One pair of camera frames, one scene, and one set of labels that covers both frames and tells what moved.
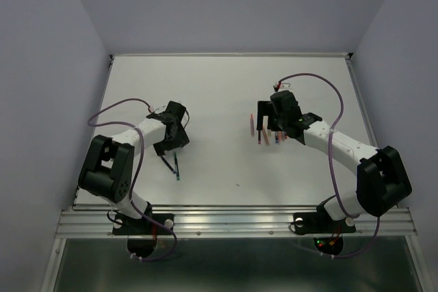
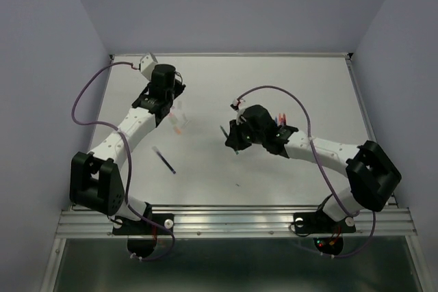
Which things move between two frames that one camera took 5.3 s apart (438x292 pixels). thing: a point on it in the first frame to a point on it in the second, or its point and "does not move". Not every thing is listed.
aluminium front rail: [228, 220] does not move
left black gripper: [181, 139] to [178, 87]
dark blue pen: [168, 165] does not move
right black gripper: [265, 107] to [234, 139]
